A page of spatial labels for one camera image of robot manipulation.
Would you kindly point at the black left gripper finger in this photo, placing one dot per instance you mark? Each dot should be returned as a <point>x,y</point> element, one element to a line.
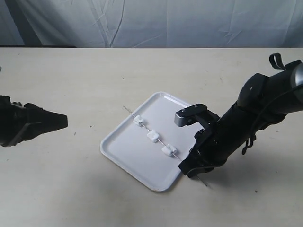
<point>41,120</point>
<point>31,130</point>

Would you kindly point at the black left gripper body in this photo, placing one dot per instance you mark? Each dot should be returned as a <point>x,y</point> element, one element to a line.
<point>13,122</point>

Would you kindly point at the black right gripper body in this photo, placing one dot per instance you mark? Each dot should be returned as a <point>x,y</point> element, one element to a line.
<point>222,138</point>

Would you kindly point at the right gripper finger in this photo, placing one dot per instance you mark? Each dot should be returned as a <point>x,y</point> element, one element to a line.
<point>196,169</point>
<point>183,166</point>

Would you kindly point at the white marshmallow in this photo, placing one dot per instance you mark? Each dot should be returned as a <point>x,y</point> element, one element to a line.
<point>169,150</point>
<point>138,120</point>
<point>153,136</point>

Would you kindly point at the thin metal skewer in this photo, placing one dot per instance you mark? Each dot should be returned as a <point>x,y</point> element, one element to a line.
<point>159,140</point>

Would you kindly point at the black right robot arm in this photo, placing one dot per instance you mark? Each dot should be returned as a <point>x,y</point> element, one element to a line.
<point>262,101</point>

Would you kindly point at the white plastic tray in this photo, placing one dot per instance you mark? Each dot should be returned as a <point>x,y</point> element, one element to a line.
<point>148,145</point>

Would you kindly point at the white backdrop cloth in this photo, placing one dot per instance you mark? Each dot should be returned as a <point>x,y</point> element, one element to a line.
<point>152,23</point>

